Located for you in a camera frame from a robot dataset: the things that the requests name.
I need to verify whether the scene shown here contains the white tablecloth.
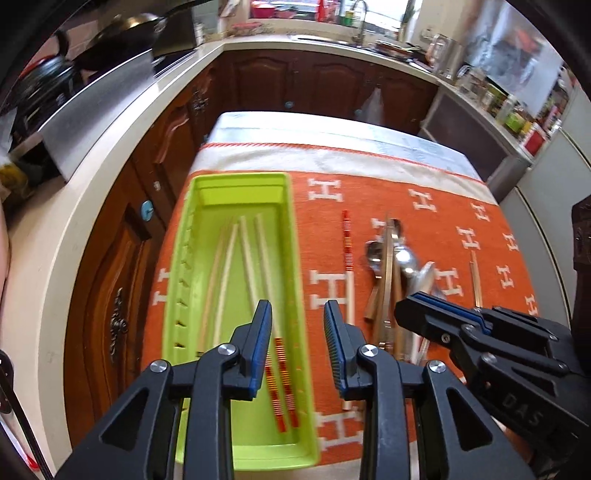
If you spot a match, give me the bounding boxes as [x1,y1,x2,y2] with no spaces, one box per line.
[210,111,481,181]

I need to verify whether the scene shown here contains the dark wooden kitchen cabinets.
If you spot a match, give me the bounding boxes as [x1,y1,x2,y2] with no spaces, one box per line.
[64,48,438,446]

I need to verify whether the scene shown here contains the small metal spoon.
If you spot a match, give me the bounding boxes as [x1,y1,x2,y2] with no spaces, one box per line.
[392,246,420,363]

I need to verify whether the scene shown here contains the dark wooden chair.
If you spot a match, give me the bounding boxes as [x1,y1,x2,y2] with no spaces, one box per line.
[571,196,591,324]

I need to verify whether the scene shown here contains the stack of dishes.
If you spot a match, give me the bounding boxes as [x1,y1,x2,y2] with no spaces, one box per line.
[373,39,428,60]

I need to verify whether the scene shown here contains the wooden handle metal spoon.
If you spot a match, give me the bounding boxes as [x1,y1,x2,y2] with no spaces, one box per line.
[364,240,385,322]

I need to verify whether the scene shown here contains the metal faucet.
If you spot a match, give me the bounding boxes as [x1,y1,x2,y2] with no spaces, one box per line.
[350,0,370,46]

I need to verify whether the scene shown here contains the ornate metal cabinet handle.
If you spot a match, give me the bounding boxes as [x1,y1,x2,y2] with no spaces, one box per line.
[110,288,129,356]

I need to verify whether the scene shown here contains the brown wooden chopstick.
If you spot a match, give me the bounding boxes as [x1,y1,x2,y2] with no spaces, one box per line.
[469,250,484,309]
[385,213,402,354]

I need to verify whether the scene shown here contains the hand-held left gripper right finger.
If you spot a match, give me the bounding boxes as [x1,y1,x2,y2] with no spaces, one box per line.
[324,300,536,480]

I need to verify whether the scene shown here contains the steel splash panel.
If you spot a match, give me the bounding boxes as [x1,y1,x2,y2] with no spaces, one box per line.
[39,50,157,182]

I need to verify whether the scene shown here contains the black wok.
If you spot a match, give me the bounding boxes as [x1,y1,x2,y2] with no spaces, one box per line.
[74,13,168,71]

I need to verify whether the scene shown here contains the red striped cream chopstick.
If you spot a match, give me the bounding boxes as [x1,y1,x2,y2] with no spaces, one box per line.
[255,213,302,429]
[239,215,288,433]
[341,210,356,412]
[212,223,240,349]
[198,228,229,356]

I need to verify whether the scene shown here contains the orange printed blanket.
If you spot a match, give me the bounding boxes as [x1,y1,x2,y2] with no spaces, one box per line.
[143,142,541,469]

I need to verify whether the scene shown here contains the black pot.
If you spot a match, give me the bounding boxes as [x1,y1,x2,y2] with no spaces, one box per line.
[14,55,77,134]

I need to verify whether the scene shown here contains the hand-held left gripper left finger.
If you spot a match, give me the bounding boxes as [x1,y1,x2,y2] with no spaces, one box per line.
[54,299,273,480]

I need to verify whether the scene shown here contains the red container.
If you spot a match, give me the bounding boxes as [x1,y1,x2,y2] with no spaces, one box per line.
[523,122,549,157]

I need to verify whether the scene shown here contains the green plastic utensil tray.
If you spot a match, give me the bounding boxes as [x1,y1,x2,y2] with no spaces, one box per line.
[161,172,321,469]

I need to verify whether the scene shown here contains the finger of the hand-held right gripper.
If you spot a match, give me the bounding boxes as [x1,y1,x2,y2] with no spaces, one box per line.
[412,292,573,342]
[394,298,578,385]

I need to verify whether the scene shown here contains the black appliance front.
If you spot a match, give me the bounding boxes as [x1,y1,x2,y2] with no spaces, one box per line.
[422,90,490,153]

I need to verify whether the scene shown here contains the grey trash bin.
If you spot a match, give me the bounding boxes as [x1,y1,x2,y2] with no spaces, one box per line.
[488,154,533,203]

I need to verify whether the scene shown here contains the white kitchen countertop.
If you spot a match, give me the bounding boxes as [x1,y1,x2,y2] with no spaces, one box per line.
[0,33,534,467]

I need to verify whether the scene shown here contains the grey metal spoon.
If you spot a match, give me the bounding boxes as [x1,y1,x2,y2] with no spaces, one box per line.
[409,260,438,365]

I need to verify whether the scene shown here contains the long metal spoon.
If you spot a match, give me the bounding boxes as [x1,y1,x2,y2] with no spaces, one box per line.
[378,218,407,352]

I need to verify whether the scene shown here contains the white cabinet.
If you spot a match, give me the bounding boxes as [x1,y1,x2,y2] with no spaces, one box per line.
[501,85,591,324]

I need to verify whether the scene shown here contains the glass kettle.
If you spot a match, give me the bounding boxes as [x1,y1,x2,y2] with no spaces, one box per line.
[429,36,464,79]

